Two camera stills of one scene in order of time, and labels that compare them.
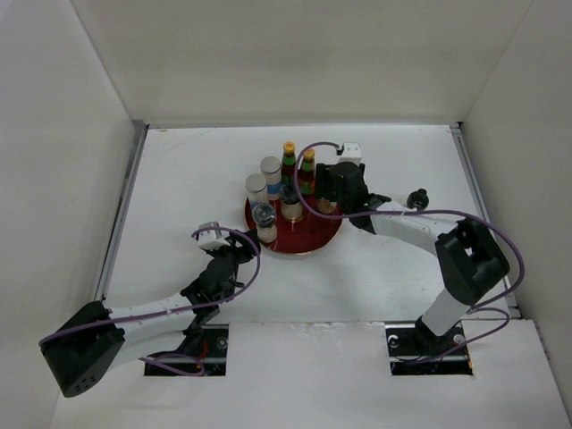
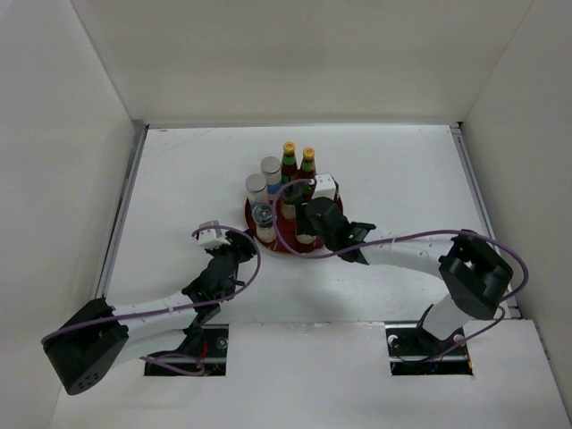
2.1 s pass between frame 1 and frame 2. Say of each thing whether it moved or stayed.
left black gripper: stayed
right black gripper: moved
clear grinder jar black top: stayed
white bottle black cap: moved
